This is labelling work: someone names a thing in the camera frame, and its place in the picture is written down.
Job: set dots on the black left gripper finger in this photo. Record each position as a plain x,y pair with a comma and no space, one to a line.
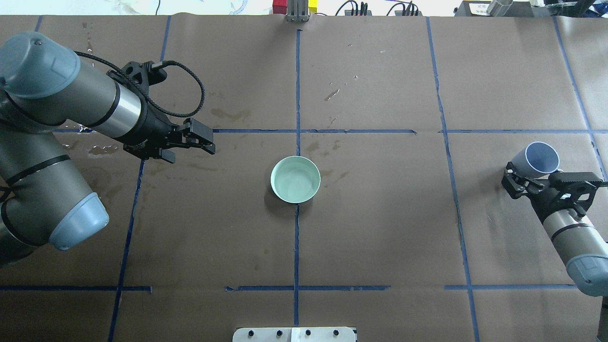
167,155
198,135

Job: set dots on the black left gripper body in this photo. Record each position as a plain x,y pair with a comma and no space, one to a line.
153,134

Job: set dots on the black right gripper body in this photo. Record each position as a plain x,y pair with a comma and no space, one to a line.
539,195

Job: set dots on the mint green bowl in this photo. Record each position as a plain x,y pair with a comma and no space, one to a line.
295,179

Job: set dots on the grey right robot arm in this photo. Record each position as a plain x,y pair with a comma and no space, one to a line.
581,248

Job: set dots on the aluminium frame post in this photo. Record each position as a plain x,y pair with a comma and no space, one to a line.
297,11

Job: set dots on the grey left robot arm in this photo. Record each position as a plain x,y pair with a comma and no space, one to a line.
44,197

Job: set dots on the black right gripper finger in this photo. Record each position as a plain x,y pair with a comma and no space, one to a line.
564,179
518,185

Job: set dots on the red blue yellow blocks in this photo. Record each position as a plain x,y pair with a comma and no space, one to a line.
279,6

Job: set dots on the small steel cup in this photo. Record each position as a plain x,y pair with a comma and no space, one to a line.
498,8

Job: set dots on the light blue plastic cup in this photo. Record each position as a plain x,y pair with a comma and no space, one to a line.
536,160

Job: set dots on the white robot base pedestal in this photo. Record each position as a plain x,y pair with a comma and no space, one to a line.
296,334

